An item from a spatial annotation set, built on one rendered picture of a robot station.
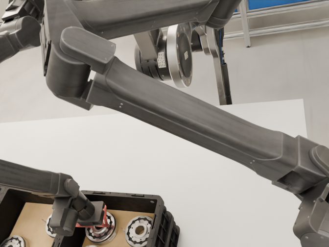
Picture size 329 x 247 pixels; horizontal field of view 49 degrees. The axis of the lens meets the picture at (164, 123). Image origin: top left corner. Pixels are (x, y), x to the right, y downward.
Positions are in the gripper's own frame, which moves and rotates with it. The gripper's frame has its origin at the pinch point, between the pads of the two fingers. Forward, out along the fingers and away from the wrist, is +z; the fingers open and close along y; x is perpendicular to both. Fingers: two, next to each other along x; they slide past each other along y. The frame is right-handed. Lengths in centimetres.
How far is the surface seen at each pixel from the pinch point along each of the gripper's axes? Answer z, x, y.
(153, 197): -6.0, 5.4, 19.8
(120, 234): 4.0, -2.0, 6.3
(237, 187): 17.0, 19.8, 42.0
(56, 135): 17, 53, -43
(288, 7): 56, 178, 76
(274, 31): 75, 179, 66
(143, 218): 1.1, 1.9, 14.6
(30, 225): 4.1, 2.1, -29.2
